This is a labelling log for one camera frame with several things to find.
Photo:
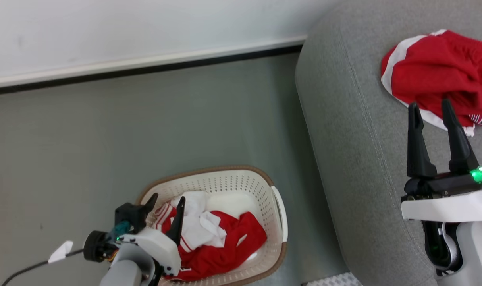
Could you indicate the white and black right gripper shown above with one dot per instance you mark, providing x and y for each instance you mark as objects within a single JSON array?
[{"x": 447, "y": 198}]

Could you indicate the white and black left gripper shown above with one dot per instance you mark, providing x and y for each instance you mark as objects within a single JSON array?
[{"x": 161, "y": 248}]

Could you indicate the red shorts with white trim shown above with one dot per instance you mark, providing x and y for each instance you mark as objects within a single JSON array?
[{"x": 443, "y": 71}]

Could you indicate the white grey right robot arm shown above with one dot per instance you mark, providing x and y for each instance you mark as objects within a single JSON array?
[{"x": 475, "y": 254}]

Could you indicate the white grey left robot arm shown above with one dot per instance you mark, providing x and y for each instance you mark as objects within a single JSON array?
[{"x": 124, "y": 272}]

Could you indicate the grey fabric sofa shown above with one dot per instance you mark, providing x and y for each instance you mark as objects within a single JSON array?
[{"x": 356, "y": 139}]

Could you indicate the red and white jersey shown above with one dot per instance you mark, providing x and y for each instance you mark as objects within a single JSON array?
[{"x": 221, "y": 246}]

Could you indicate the cream perforated laundry basket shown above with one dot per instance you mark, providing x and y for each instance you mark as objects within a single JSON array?
[{"x": 233, "y": 184}]

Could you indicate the white textured floor mat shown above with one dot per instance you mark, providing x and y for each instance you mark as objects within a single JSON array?
[{"x": 334, "y": 280}]

